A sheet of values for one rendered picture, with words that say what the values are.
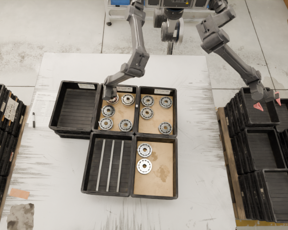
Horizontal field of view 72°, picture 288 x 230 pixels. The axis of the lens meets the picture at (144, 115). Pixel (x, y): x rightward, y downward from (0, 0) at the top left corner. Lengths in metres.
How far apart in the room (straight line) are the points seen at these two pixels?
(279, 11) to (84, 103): 3.73
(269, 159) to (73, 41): 2.88
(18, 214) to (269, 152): 2.18
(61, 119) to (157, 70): 0.97
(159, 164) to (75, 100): 0.83
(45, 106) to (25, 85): 1.16
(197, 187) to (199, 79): 0.97
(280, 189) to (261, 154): 0.35
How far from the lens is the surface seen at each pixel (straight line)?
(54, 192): 1.64
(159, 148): 1.46
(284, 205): 2.13
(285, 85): 3.39
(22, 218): 1.70
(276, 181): 2.13
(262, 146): 2.29
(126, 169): 1.42
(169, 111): 1.58
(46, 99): 1.90
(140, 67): 0.98
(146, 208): 1.53
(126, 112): 1.55
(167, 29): 1.57
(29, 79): 3.05
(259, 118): 2.26
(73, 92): 1.71
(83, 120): 1.57
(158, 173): 1.42
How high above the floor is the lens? 2.23
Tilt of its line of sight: 65 degrees down
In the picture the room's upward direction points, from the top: 6 degrees clockwise
